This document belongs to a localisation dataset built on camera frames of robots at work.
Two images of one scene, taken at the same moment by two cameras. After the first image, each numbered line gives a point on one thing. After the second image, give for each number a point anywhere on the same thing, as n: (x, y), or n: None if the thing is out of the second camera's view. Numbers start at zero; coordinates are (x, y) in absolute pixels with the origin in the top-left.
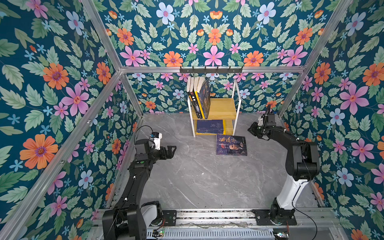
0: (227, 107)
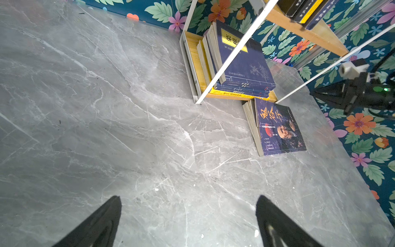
0: (319, 36)
